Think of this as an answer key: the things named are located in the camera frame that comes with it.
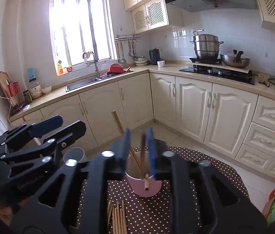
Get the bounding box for red basin in sink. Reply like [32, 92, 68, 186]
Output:
[107, 63, 124, 75]

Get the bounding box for black gas stove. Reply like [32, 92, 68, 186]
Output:
[179, 58, 255, 85]

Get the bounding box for chrome sink faucet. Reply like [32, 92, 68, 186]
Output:
[82, 51, 101, 80]

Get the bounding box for steel wok with lid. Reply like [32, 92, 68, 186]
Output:
[220, 50, 250, 68]

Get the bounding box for small white bowl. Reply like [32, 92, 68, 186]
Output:
[41, 85, 52, 95]

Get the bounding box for white mug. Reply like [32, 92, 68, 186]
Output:
[157, 60, 165, 68]

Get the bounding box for wall utensil rack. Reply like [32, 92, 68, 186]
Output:
[114, 34, 141, 42]

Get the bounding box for pink ceramic utensil cup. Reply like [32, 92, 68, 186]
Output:
[126, 151, 162, 198]

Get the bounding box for stacked white dishes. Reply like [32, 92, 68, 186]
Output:
[134, 57, 149, 66]

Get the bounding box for stainless steel steamer pot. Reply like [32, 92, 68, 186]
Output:
[191, 29, 224, 60]

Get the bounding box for grey cup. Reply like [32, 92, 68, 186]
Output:
[63, 147, 87, 167]

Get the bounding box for dark small jar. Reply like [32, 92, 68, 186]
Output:
[23, 90, 32, 104]

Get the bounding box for black electric kettle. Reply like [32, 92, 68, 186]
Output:
[149, 48, 161, 65]

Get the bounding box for orange bottle on windowsill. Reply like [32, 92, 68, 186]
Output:
[57, 60, 63, 75]

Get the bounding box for brown polka dot tablecloth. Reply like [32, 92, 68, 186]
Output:
[75, 145, 249, 234]

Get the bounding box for clear jar with blue lid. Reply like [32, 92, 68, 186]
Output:
[27, 68, 43, 100]

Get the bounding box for wooden cutting board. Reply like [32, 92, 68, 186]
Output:
[0, 71, 21, 107]

